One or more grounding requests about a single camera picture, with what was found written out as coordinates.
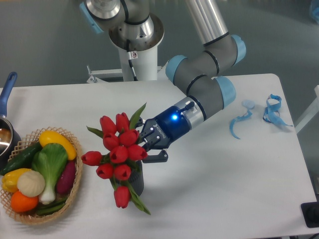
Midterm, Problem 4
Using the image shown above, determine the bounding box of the orange fruit toy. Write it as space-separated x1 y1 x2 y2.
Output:
10 191 38 213

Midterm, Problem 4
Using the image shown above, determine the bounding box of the dark green cucumber toy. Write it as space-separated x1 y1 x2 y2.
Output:
0 142 42 176

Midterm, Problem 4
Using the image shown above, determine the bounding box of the blue curled ribbon strip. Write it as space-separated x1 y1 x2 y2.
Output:
229 100 255 139

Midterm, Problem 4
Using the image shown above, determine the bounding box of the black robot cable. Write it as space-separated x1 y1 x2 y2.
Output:
126 39 139 82

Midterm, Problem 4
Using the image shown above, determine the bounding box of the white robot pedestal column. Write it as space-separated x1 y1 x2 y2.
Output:
118 46 158 82

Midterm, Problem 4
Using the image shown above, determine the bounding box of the cream garlic bulb toy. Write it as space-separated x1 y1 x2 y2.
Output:
17 170 45 197

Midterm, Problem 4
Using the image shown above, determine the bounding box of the white metal base frame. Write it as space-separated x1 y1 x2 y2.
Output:
87 61 177 83

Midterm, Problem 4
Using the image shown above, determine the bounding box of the black device at edge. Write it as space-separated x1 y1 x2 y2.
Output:
301 202 319 228

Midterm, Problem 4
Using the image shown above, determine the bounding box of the red tulip bouquet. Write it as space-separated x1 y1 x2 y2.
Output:
81 104 151 215

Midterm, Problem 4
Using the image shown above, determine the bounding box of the yellow bell pepper toy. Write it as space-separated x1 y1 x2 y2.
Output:
1 168 31 193

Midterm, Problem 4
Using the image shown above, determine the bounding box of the woven wicker basket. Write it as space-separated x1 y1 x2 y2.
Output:
0 127 83 225

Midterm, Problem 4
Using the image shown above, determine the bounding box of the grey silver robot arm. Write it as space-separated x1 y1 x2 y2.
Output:
79 0 246 163

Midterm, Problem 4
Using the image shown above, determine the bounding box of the green bok choy toy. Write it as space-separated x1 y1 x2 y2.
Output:
31 143 68 205

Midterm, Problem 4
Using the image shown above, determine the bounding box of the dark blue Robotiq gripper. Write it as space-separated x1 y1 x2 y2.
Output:
135 105 192 163

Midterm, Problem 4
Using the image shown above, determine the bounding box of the green pea pods toy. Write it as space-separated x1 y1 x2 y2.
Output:
35 197 67 216

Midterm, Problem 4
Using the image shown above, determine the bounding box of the purple sweet potato toy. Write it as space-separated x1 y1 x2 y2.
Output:
56 161 76 195

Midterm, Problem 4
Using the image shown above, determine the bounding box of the blue ribbon knot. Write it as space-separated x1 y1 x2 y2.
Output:
262 94 293 126

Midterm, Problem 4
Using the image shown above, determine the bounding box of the blue handled saucepan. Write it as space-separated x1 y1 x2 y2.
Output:
0 72 21 170

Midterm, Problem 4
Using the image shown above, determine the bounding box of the white frame at right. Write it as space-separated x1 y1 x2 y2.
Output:
295 85 319 134

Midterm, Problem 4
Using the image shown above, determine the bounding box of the dark grey ribbed vase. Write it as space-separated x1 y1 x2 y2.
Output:
117 159 145 197

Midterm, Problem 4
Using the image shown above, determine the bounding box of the yellow squash toy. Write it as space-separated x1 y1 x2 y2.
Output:
38 130 77 161

